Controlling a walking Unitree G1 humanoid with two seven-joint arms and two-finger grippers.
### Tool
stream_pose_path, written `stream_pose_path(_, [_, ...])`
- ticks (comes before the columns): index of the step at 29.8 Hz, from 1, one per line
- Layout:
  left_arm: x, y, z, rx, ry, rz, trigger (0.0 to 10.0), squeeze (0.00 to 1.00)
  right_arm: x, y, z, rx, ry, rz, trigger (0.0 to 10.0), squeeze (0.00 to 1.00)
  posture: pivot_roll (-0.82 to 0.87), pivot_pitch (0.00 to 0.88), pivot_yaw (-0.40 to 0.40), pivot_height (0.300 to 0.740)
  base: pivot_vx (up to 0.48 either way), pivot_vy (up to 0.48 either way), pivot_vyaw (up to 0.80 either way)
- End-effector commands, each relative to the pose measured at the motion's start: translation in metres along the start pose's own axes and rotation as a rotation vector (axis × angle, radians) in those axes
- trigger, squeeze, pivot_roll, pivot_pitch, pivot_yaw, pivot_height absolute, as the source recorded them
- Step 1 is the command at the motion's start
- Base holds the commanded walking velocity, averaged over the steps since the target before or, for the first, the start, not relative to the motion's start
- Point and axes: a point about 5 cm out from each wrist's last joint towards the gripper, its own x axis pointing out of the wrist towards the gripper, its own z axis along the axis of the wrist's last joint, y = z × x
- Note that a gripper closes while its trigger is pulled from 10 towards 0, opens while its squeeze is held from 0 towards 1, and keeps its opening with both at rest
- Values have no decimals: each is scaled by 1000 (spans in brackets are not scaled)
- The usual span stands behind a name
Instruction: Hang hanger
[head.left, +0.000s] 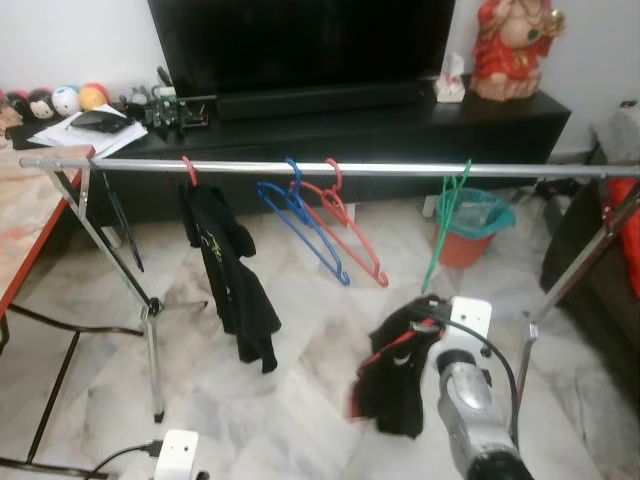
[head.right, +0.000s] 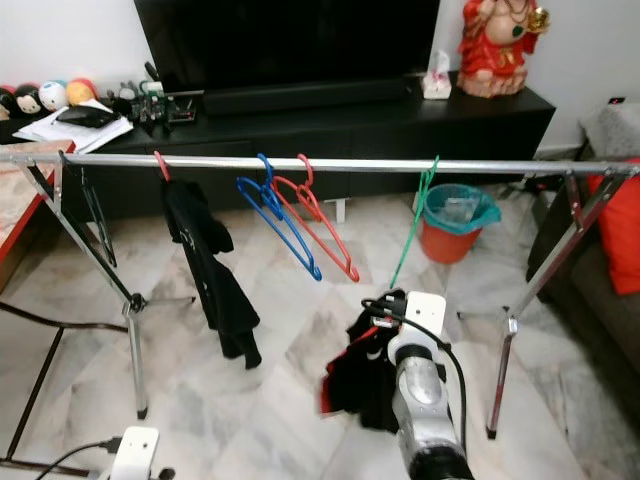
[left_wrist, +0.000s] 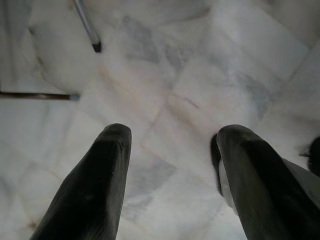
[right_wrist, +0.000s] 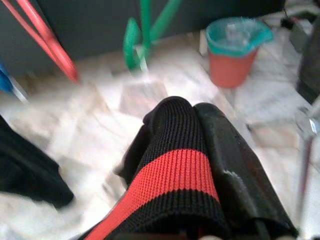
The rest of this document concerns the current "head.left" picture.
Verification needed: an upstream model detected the black mouse plush ball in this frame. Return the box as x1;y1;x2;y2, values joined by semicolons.
28;88;56;121

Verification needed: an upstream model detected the orange bin teal bag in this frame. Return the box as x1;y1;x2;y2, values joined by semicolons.
435;188;518;269

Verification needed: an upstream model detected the red plastic clothes hanger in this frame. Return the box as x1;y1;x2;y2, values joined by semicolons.
295;158;391;289
180;155;201;191

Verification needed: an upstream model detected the marble top folding table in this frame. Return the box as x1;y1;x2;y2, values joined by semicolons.
0;140;96;471

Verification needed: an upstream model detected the green plastic clothes hanger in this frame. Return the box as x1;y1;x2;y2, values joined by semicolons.
420;160;473;296

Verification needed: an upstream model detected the thin black clothes hanger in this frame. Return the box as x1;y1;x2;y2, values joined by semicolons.
100;170;146;273

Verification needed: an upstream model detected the white paper stack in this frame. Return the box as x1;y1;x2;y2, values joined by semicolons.
28;108;149;159

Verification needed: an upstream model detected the dark grey sofa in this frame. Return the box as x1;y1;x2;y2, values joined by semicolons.
540;165;640;321

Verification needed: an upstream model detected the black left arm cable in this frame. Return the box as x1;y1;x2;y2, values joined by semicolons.
85;440;166;480

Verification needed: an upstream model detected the black wallet pouch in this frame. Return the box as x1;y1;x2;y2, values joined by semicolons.
68;110;133;134

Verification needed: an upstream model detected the orange plush ball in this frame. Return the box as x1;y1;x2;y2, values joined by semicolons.
78;82;111;113

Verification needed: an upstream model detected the chrome clothes rack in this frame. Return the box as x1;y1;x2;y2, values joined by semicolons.
18;155;640;441

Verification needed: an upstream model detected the white tissue box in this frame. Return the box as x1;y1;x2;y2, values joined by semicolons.
433;55;468;104

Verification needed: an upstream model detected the white blue plush ball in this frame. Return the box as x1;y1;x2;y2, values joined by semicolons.
52;85;81;116

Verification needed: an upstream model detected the red gold figurine statue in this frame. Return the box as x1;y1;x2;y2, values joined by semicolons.
470;0;566;101

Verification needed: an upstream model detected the black flat television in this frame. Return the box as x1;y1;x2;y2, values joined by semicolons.
148;0;456;99

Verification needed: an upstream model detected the grey covered side table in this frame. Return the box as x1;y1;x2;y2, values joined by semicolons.
595;100;640;166

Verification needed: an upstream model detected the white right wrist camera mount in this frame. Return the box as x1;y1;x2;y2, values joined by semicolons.
447;297;494;351

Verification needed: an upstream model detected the black printed t-shirt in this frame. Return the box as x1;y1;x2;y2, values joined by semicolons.
180;183;283;374

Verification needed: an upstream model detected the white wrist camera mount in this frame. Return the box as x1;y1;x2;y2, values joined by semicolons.
155;430;201;480
447;297;494;351

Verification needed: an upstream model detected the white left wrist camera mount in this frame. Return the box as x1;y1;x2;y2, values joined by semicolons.
155;430;201;480

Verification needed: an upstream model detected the blue plastic clothes hanger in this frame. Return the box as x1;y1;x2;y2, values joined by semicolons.
257;157;353;288

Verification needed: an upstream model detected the black garment red trim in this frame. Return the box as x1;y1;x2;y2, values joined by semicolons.
347;295;451;439

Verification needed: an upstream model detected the black electronics cluster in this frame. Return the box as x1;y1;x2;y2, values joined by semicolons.
120;68;216;131

